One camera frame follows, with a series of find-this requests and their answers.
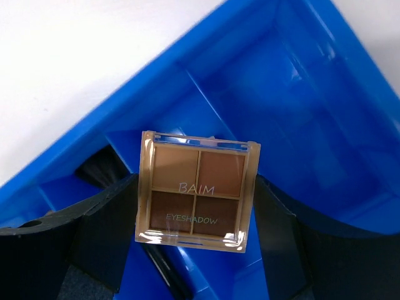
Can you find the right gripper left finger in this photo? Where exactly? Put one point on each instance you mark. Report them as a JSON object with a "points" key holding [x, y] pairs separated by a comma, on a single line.
{"points": [[90, 238]]}

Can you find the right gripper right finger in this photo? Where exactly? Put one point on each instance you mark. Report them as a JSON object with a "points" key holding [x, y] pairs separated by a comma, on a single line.
{"points": [[309, 255]]}

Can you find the black fan makeup brush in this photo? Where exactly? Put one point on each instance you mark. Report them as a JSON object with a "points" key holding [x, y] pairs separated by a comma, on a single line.
{"points": [[103, 169]]}

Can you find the thin black makeup brush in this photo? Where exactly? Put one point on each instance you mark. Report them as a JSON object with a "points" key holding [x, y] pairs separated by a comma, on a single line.
{"points": [[172, 269]]}

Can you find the brown eyeshadow palette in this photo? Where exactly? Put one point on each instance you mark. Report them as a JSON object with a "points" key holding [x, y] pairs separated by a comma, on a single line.
{"points": [[195, 192]]}

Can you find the blue plastic organizer bin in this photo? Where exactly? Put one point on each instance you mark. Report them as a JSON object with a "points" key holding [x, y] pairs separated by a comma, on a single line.
{"points": [[288, 75]]}

